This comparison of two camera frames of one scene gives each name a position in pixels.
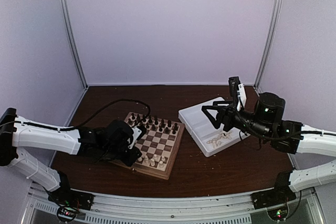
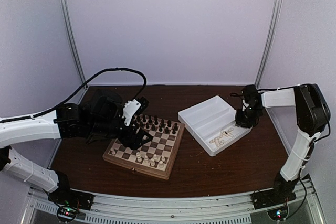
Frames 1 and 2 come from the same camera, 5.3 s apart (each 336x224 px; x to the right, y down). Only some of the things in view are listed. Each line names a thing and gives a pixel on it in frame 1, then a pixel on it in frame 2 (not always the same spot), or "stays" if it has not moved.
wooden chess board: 159,146 stays
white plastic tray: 210,140 stays
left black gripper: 129,160 → 135,144
